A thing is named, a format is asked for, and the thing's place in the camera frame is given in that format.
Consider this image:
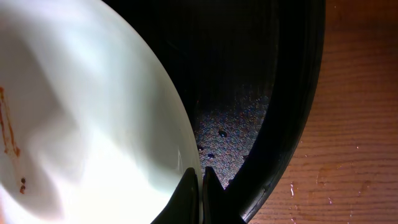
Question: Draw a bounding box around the light blue plate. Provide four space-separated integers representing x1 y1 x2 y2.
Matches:
1 1 201 223

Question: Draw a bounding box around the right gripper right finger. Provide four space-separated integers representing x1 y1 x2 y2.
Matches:
202 167 246 224

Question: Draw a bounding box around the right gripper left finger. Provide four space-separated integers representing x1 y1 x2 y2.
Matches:
151 167 199 224

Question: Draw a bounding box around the black round tray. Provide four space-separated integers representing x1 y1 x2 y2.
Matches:
109 0 325 223

